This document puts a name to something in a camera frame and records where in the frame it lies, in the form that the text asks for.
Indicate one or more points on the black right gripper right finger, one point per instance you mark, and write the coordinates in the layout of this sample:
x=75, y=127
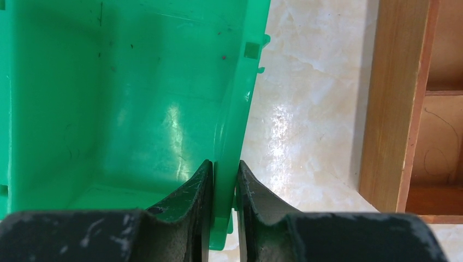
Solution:
x=270, y=229

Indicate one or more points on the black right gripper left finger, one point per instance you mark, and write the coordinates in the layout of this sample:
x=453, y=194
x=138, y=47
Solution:
x=177, y=228

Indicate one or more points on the green compartment bin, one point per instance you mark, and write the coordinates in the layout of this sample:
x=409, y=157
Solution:
x=115, y=104

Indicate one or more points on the brown wooden compartment tray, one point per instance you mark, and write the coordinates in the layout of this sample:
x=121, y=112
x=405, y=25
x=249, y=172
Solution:
x=412, y=149

